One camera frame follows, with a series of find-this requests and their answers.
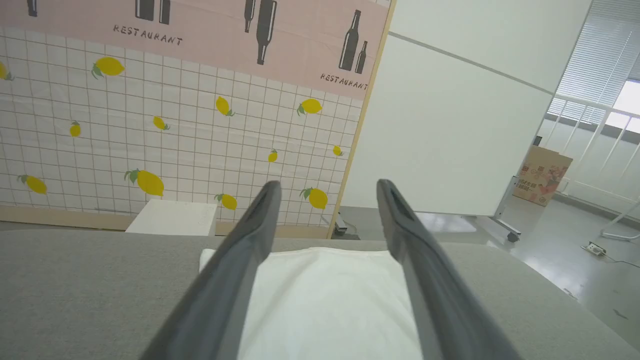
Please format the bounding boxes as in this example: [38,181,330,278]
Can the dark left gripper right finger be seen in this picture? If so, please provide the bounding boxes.
[375,178,524,360]

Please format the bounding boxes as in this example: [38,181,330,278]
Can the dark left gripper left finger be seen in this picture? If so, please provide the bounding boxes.
[139,180,283,360]

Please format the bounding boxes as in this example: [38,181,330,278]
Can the white t-shirt grey stitching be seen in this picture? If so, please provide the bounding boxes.
[199,246,427,360]

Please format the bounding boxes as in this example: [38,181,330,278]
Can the white cube box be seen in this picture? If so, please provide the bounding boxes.
[124,198,219,237]

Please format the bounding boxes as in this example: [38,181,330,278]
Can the printed cardboard box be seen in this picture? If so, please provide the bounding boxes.
[513,144,575,208]

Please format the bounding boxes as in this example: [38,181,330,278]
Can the white power strip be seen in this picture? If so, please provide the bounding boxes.
[581,241,640,267]

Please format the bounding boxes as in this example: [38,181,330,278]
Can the lemon print partition screen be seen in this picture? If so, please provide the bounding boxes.
[0,0,399,240]

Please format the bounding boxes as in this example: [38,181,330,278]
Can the white rolling board partition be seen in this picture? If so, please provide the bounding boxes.
[334,0,595,244]

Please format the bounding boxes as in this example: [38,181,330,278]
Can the white tubular floor stand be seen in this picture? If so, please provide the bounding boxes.
[599,199,640,244]

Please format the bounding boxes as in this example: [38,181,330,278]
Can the white metal railing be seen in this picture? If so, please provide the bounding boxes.
[539,93,640,203]

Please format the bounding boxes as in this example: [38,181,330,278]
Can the white window blinds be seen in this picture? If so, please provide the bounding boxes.
[547,0,640,127]

